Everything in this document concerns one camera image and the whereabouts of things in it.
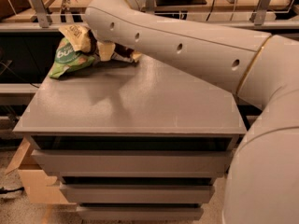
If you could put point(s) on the wooden box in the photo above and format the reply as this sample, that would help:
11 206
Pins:
39 187

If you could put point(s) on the brown chip bag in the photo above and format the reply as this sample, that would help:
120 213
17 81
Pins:
82 38

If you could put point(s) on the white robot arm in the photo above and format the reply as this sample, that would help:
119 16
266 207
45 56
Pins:
262 69

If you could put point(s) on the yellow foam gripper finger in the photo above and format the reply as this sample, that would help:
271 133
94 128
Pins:
105 50

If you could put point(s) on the grey drawer cabinet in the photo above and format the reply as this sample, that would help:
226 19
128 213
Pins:
133 142

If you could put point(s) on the green rice chip bag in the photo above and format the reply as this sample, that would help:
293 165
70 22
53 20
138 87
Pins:
67 60

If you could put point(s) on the left metal bracket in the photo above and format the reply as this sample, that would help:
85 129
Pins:
43 16

